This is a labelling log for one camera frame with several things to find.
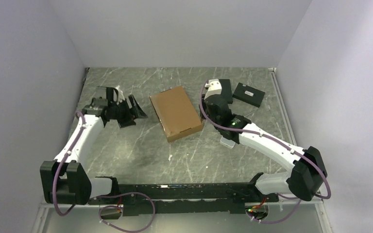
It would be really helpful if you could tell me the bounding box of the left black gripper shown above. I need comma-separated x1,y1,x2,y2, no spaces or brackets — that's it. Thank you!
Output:
109,95,148,128

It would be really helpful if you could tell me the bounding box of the brown cardboard express box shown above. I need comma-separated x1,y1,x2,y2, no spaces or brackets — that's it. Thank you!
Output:
150,86,203,143

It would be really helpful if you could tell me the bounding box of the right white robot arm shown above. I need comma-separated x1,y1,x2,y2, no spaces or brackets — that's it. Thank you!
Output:
137,95,327,202

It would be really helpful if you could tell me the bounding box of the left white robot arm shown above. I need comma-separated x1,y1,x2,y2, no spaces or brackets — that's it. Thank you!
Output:
40,86,147,205

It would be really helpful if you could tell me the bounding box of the black rectangular box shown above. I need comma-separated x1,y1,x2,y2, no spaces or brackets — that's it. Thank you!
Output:
219,79,233,104

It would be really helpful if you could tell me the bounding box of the black box with label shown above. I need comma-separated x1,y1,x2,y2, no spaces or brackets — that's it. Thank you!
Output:
233,83,265,108

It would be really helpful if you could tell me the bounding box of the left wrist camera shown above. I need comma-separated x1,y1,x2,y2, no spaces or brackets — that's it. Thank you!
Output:
91,85,126,106

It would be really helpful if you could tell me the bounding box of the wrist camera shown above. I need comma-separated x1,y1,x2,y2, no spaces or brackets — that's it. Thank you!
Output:
204,79,222,99
91,85,126,106

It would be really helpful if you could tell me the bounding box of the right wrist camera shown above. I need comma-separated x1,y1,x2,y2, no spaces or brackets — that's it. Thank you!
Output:
204,79,222,99

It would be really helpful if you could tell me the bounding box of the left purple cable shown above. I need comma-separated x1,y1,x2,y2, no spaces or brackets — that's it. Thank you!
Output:
51,111,156,233

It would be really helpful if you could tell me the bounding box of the purple cable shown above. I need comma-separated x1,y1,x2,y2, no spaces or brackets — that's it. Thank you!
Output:
199,84,333,225
51,111,156,233

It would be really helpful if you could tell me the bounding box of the white network switch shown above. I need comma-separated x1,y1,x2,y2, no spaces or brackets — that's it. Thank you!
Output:
220,137,236,149

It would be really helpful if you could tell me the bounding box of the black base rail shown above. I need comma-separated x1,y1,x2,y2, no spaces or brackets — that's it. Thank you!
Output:
88,183,279,216

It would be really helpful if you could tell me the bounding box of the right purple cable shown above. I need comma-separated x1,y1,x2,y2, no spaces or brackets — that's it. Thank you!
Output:
199,84,333,225

